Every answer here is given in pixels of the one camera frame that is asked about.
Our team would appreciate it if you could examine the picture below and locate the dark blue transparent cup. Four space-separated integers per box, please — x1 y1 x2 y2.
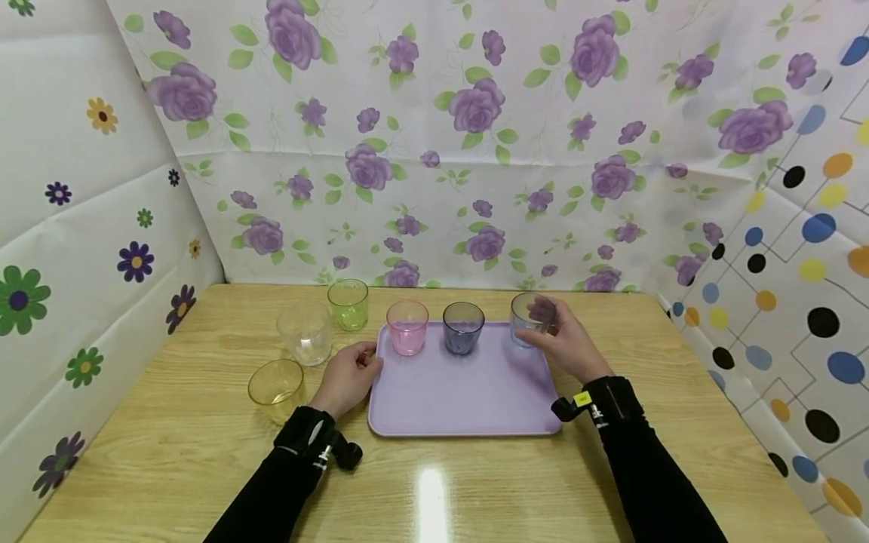
441 301 487 357

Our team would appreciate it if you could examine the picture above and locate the person's right forearm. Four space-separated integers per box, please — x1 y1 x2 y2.
600 411 732 543

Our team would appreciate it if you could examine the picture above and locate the pale grey transparent cup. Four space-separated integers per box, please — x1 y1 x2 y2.
509 291 559 350

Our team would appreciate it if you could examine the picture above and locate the person's left forearm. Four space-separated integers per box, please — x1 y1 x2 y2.
202 445 328 543

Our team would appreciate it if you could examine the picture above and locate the lilac plastic tray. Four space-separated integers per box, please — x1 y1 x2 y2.
367 321 564 439

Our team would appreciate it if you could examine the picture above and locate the green transparent cup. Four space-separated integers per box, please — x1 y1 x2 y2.
327 279 370 333

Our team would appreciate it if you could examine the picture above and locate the clear transparent cup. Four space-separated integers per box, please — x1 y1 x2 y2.
275 303 333 368

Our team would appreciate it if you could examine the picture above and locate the black wrist band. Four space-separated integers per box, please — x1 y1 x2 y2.
272 405 365 475
550 375 646 431

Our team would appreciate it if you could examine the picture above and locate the person's left hand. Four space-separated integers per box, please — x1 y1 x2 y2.
308 340 385 422

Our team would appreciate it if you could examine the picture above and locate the pink transparent cup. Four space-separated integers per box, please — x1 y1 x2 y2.
385 299 431 357

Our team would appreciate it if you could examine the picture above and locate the yellow transparent cup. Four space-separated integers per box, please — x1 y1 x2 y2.
247 358 306 424

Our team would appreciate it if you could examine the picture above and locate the person's right hand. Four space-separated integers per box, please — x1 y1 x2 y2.
520 295 616 386

